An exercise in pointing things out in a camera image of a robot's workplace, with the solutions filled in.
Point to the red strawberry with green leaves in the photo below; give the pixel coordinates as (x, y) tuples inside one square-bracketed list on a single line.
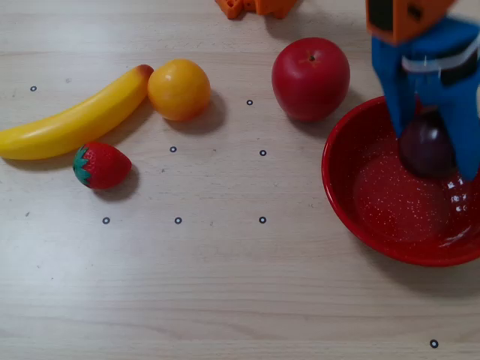
[(103, 165)]

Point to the yellow banana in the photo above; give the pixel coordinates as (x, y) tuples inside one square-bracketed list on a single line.
[(67, 127)]

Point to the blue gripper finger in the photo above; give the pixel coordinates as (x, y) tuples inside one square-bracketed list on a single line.
[(467, 131), (402, 112)]

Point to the orange fruit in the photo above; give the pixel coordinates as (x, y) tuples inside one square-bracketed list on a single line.
[(179, 90)]

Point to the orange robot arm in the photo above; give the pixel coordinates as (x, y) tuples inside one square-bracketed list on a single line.
[(403, 26)]

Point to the dark purple plum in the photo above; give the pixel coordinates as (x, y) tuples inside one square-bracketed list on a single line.
[(427, 150)]

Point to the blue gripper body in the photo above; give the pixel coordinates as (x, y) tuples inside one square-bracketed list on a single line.
[(420, 80)]

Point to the red speckled bowl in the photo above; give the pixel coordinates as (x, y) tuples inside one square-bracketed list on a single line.
[(393, 210)]

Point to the red apple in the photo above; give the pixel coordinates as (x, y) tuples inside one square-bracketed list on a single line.
[(311, 78)]

